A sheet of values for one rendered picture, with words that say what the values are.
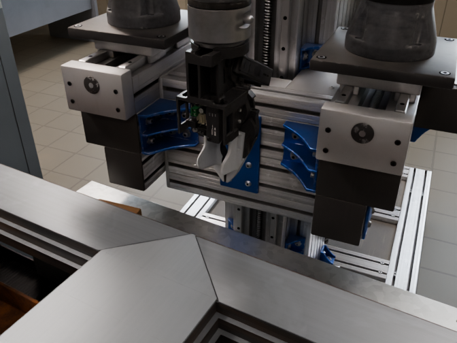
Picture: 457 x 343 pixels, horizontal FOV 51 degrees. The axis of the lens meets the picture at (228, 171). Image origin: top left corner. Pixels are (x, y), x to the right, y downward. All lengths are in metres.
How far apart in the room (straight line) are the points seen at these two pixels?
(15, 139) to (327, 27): 0.91
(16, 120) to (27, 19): 2.62
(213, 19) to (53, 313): 0.38
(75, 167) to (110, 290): 2.04
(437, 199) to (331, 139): 1.73
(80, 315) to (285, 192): 0.54
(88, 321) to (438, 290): 1.56
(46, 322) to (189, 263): 0.18
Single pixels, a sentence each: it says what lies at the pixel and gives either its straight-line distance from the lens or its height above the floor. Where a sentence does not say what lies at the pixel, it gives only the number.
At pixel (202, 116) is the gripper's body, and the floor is 1.04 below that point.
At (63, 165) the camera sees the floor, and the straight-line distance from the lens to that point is 2.67.
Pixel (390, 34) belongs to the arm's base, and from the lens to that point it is 0.83.
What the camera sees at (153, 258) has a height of 0.87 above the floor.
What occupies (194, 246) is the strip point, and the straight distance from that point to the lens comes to 0.66.
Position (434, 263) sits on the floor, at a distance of 2.09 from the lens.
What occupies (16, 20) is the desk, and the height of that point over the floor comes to 0.40.
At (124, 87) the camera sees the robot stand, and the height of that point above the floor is 0.97.
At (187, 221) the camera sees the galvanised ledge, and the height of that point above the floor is 0.68.
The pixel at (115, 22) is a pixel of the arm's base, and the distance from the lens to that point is 1.02.
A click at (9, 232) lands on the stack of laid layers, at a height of 0.83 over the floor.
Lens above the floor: 1.29
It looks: 32 degrees down
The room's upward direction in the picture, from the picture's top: straight up
